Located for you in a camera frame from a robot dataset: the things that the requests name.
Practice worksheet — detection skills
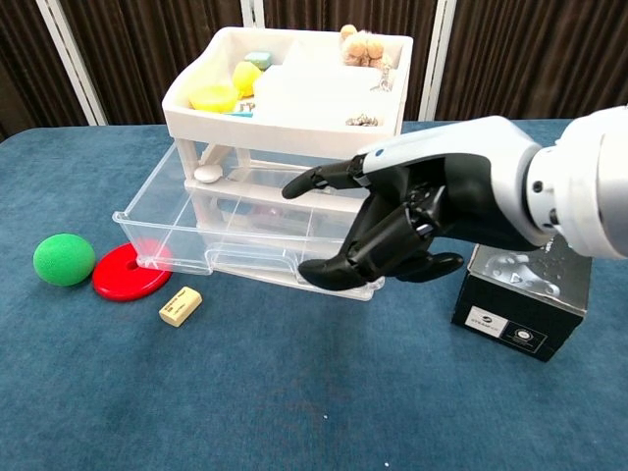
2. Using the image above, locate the beige eraser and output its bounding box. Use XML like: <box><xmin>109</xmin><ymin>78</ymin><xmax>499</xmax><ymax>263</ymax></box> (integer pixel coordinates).
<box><xmin>158</xmin><ymin>287</ymin><xmax>204</xmax><ymax>328</ymax></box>

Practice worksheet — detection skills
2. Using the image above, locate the green foam ball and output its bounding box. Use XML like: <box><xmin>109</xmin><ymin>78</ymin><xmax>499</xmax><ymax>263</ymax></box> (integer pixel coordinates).
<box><xmin>32</xmin><ymin>233</ymin><xmax>97</xmax><ymax>288</ymax></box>

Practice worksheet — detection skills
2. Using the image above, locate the pale green block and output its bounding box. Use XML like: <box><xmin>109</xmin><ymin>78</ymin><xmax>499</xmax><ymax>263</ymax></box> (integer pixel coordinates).
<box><xmin>243</xmin><ymin>51</ymin><xmax>274</xmax><ymax>72</ymax></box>

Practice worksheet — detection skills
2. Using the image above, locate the blue felt table cover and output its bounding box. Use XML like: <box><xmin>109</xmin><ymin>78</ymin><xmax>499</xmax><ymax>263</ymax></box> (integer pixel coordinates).
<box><xmin>0</xmin><ymin>120</ymin><xmax>628</xmax><ymax>471</ymax></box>

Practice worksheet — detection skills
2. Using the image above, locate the dark pleated curtain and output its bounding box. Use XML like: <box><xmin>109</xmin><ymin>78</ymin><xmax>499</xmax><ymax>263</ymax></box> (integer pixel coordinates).
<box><xmin>0</xmin><ymin>0</ymin><xmax>628</xmax><ymax>143</ymax></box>

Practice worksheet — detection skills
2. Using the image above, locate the beige plush toy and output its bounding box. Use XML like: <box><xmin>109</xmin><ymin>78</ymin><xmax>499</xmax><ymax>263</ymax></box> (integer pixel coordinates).
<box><xmin>340</xmin><ymin>24</ymin><xmax>386</xmax><ymax>68</ymax></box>

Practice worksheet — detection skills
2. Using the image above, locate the yellow round lid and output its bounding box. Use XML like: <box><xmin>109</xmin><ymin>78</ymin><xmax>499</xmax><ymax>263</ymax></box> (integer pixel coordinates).
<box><xmin>188</xmin><ymin>84</ymin><xmax>240</xmax><ymax>113</ymax></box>

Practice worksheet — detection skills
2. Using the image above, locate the white plastic drawer organizer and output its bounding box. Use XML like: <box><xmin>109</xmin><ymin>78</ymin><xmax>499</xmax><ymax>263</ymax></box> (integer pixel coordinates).
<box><xmin>161</xmin><ymin>26</ymin><xmax>414</xmax><ymax>301</ymax></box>

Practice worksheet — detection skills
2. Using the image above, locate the white partition post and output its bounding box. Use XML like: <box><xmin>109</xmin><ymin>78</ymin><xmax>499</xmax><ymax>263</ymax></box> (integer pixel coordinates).
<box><xmin>239</xmin><ymin>0</ymin><xmax>266</xmax><ymax>29</ymax></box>
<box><xmin>36</xmin><ymin>0</ymin><xmax>108</xmax><ymax>127</ymax></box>
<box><xmin>419</xmin><ymin>0</ymin><xmax>457</xmax><ymax>123</ymax></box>

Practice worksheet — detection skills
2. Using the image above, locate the red plastic disc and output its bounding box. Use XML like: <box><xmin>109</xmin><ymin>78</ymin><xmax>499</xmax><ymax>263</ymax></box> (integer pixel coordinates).
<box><xmin>91</xmin><ymin>238</ymin><xmax>174</xmax><ymax>303</ymax></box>

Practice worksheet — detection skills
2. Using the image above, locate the small yellow ball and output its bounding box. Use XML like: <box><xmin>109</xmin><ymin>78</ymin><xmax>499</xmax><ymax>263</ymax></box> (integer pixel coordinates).
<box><xmin>232</xmin><ymin>61</ymin><xmax>264</xmax><ymax>97</ymax></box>

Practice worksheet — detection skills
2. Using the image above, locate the clear plastic drawer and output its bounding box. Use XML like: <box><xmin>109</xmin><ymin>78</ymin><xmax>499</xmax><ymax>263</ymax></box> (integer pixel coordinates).
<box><xmin>111</xmin><ymin>144</ymin><xmax>387</xmax><ymax>301</ymax></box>

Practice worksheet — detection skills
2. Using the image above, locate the black printed carton box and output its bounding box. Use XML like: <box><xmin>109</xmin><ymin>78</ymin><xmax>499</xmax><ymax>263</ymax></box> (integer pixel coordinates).
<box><xmin>450</xmin><ymin>242</ymin><xmax>593</xmax><ymax>363</ymax></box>

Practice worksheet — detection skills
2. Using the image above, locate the white oval pebble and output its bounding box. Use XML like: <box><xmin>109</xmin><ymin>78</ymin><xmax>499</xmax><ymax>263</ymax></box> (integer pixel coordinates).
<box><xmin>193</xmin><ymin>165</ymin><xmax>225</xmax><ymax>184</ymax></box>

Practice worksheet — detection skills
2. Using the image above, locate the metal keyring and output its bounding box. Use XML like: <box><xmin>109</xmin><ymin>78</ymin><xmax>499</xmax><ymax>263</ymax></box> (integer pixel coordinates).
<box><xmin>370</xmin><ymin>53</ymin><xmax>396</xmax><ymax>93</ymax></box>

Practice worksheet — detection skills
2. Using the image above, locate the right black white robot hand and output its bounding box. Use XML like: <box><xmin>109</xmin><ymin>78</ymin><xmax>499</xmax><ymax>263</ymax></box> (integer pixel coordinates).
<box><xmin>282</xmin><ymin>116</ymin><xmax>546</xmax><ymax>291</ymax></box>

